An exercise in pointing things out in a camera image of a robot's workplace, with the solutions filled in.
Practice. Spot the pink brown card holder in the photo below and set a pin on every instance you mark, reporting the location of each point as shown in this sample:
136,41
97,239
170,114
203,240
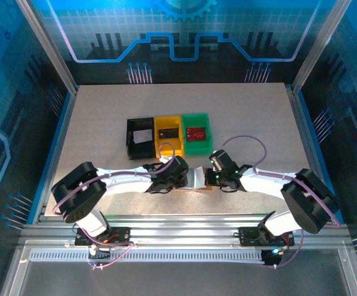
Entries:
196,179

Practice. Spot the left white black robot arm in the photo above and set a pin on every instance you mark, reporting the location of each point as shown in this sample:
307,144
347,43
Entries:
79,191

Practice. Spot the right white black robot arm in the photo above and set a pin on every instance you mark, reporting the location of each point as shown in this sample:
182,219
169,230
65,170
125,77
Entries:
307,197

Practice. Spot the black credit card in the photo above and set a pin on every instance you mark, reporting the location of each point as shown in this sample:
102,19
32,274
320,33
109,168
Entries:
169,133

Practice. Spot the red credit card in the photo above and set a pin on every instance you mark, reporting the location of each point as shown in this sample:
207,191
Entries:
196,134

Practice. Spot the white credit card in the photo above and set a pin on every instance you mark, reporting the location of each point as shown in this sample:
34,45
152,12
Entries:
142,136

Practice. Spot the yellow plastic bin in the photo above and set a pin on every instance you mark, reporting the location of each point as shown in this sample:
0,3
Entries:
169,122

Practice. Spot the green plastic bin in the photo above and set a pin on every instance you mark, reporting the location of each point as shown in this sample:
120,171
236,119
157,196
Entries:
196,120

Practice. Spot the black plastic bin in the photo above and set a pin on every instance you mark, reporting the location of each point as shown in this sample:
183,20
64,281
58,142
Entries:
144,123

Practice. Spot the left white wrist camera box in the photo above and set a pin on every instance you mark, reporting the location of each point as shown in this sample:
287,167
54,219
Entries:
164,159

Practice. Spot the aluminium mounting rail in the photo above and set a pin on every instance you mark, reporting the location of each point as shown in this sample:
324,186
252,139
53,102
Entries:
181,231

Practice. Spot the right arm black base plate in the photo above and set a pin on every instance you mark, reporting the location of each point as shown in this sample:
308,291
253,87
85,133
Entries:
246,235

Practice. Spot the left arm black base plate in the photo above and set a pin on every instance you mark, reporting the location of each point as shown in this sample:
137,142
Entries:
121,235

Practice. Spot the aluminium side rail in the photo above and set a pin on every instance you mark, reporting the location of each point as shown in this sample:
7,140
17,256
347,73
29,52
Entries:
55,154
308,138

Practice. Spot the aluminium frame post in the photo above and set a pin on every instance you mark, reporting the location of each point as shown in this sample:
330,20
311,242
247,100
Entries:
319,46
48,46

